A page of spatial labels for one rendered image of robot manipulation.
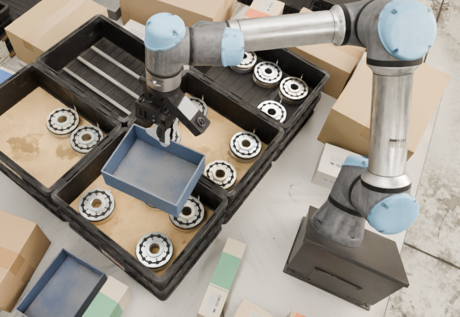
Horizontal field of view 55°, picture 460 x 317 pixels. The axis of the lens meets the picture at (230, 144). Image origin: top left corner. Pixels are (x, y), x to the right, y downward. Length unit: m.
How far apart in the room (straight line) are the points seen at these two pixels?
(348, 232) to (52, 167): 0.90
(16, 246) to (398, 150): 1.01
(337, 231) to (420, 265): 1.23
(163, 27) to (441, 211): 2.04
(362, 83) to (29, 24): 1.22
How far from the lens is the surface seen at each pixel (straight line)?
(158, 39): 0.85
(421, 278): 2.42
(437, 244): 2.52
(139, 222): 1.34
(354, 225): 1.26
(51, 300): 1.45
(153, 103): 1.01
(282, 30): 1.04
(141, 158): 1.15
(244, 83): 1.62
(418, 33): 0.99
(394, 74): 1.01
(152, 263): 1.27
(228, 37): 0.89
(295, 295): 1.44
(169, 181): 1.12
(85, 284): 1.44
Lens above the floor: 2.07
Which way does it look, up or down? 58 degrees down
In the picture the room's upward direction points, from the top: 10 degrees clockwise
